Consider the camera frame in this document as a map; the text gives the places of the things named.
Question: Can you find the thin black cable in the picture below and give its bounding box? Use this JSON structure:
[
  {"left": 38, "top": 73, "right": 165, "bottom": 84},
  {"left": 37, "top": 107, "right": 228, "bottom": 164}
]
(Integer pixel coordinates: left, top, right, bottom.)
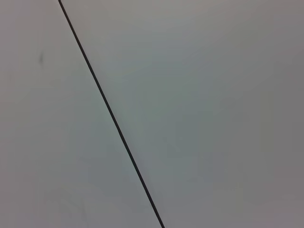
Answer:
[{"left": 57, "top": 0, "right": 166, "bottom": 228}]

